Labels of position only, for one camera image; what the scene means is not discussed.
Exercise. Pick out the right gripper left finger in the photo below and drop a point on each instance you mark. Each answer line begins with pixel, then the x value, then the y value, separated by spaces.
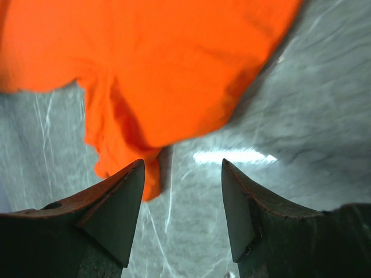
pixel 89 234

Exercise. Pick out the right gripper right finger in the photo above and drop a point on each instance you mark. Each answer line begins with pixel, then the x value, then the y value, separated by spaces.
pixel 271 236

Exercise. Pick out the orange t shirt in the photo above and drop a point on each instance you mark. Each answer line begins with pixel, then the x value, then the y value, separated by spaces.
pixel 154 72

